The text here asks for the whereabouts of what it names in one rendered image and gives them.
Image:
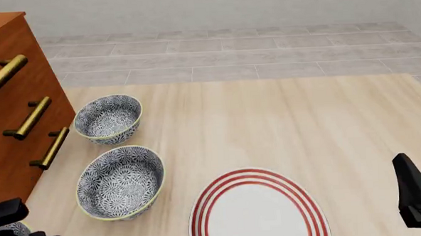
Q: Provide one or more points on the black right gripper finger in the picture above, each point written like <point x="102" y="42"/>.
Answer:
<point x="412" y="184"/>

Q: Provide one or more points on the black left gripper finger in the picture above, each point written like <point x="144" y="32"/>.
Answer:
<point x="6" y="212"/>

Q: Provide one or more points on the patterned blue-white bowl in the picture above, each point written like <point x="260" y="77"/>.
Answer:
<point x="119" y="183"/>
<point x="105" y="122"/>
<point x="17" y="228"/>

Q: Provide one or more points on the white plate with red rings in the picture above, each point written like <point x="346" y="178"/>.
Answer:
<point x="257" y="214"/>

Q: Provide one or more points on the wooden cabinet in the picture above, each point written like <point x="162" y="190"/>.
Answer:
<point x="4" y="113"/>

